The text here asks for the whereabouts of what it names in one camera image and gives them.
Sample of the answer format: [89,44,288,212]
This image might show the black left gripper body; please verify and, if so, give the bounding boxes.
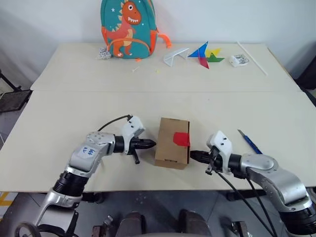
[127,138,143,165]

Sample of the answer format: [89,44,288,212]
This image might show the teal dinosaur backpack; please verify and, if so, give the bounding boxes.
[100,0,172,60]

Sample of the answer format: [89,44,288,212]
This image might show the red translucent plastic triangle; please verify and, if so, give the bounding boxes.
[197,46,210,69]

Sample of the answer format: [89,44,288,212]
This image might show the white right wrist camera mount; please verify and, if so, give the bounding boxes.
[206,130,233,173]

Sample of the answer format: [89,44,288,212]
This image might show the green translucent plastic triangle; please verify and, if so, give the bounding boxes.
[206,53,226,63]

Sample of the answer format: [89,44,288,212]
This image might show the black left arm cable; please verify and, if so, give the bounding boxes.
[98,114,134,132]

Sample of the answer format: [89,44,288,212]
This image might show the yellow translucent plastic triangle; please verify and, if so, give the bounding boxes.
[205,48,223,59]

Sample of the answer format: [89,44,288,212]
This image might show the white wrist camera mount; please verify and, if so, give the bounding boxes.
[121,115,146,155]
[206,130,233,173]

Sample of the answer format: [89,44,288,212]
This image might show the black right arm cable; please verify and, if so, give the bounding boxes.
[246,172,278,237]
[217,170,275,237]

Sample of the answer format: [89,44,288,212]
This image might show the black flat tray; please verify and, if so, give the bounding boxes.
[0,90,33,114]

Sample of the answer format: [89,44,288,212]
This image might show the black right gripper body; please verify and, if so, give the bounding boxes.
[204,149,223,176]

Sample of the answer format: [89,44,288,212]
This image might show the blue translucent plastic triangle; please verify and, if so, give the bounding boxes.
[187,41,209,59]

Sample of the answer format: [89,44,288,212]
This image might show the small white clear packet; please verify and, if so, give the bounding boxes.
[229,54,249,68]

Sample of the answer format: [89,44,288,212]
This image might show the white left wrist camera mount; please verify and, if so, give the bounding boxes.
[121,115,146,155]

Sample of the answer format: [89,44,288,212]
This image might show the red tape seal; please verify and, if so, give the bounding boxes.
[172,132,191,148]

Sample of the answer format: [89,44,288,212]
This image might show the brown cardboard box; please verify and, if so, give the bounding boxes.
[155,117,191,170]

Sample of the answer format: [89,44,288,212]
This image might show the black tripod stand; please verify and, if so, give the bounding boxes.
[0,70,22,91]

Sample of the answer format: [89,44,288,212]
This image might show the white folded plastic stand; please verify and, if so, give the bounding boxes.
[162,47,190,68]

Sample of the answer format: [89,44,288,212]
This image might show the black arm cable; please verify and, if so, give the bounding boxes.
[217,170,275,237]
[246,172,278,237]
[98,114,134,132]

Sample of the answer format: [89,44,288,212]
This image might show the long white plastic stick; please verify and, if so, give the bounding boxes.
[237,41,269,76]

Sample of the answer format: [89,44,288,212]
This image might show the dark metal bracket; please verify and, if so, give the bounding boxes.
[231,221,247,237]
[92,214,114,237]

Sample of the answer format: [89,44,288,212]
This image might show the dark rounded brown shape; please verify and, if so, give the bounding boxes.
[120,211,146,235]
[178,209,212,237]

